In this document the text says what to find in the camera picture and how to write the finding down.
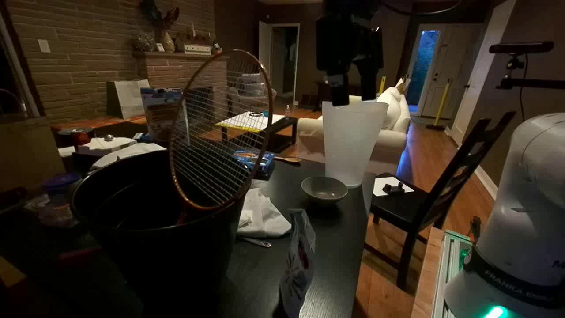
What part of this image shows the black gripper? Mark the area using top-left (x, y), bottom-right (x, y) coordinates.
top-left (316, 0), bottom-right (384, 107)

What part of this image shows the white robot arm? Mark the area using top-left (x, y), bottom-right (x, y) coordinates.
top-left (444, 114), bottom-right (565, 318)

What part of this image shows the white translucent bin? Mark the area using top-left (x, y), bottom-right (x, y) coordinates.
top-left (324, 100), bottom-right (389, 188)

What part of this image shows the white sofa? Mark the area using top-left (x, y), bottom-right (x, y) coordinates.
top-left (297, 78), bottom-right (410, 172)

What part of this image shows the wooden coffee table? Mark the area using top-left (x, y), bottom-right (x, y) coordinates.
top-left (218, 112), bottom-right (297, 153)

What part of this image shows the small grey bowl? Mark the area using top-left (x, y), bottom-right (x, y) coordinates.
top-left (301, 176), bottom-right (348, 206)

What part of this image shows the brick fireplace mantel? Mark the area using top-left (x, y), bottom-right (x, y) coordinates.
top-left (136, 52), bottom-right (228, 91)

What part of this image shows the dark wooden chair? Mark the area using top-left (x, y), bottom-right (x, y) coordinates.
top-left (364, 112), bottom-right (516, 290)

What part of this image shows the white crumpled cloth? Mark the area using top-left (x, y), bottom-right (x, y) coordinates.
top-left (237, 188), bottom-right (292, 237)

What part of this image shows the white framed board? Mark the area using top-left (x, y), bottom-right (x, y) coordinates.
top-left (115, 80), bottom-right (151, 119)

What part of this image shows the plastic wrapper bag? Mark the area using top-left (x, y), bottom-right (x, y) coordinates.
top-left (278, 209), bottom-right (316, 318)

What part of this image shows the green plastic package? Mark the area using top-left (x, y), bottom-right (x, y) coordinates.
top-left (433, 230), bottom-right (472, 318)

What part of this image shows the round wire grill rack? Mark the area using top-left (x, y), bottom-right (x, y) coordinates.
top-left (170, 48), bottom-right (274, 211)

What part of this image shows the camera on tripod mount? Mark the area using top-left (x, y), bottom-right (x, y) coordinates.
top-left (490, 41), bottom-right (565, 91)

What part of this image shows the wall light switch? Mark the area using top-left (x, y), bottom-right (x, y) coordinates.
top-left (38, 40), bottom-right (52, 54)

